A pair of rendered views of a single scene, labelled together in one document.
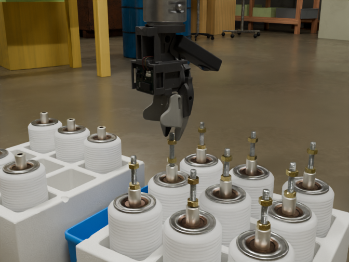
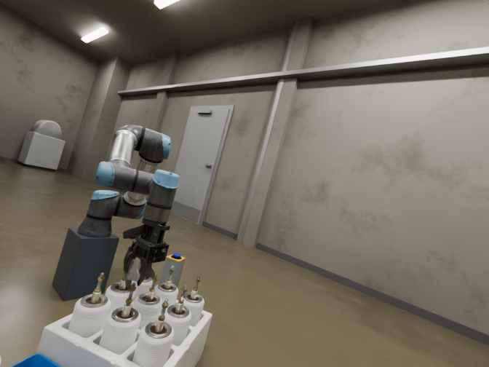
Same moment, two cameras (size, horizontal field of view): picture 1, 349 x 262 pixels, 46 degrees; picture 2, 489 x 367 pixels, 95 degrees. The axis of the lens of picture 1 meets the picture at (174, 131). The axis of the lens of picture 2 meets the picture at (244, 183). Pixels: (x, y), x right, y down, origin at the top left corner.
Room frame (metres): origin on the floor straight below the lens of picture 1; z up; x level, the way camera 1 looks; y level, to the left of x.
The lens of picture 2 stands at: (0.75, 0.75, 0.70)
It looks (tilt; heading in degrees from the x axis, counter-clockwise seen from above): 3 degrees up; 250
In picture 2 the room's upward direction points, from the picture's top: 15 degrees clockwise
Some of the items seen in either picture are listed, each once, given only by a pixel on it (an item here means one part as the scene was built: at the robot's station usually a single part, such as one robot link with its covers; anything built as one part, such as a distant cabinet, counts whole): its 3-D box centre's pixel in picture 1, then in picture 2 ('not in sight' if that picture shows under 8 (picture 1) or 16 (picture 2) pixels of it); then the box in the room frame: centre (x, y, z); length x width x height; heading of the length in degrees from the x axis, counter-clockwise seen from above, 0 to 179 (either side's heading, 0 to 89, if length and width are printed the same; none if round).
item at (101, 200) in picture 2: not in sight; (105, 202); (0.98, -0.62, 0.47); 0.13 x 0.12 x 0.14; 11
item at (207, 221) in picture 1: (192, 222); (178, 311); (0.58, -0.03, 0.25); 0.08 x 0.08 x 0.01
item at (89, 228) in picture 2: not in sight; (97, 223); (0.99, -0.62, 0.35); 0.15 x 0.15 x 0.10
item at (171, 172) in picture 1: (172, 173); (126, 310); (0.74, 0.01, 0.26); 0.02 x 0.02 x 0.03
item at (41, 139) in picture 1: (48, 152); not in sight; (1.13, 0.38, 0.16); 0.10 x 0.10 x 0.18
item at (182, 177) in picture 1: (172, 179); (125, 314); (0.74, 0.01, 0.25); 0.08 x 0.08 x 0.01
